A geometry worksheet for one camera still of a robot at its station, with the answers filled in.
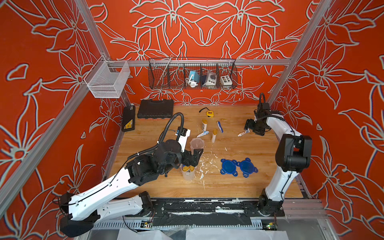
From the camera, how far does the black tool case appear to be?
110cm

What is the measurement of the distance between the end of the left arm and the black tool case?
575 millimetres

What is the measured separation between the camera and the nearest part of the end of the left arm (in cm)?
55
